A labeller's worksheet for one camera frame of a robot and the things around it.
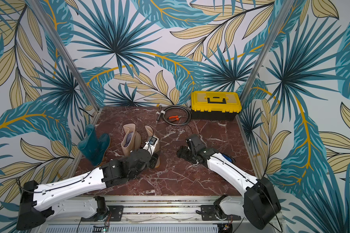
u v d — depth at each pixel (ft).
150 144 1.92
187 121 3.70
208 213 2.42
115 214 2.41
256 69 3.05
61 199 1.39
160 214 2.46
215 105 3.33
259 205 1.32
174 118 3.71
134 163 1.65
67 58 2.83
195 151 2.06
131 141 2.35
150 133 2.41
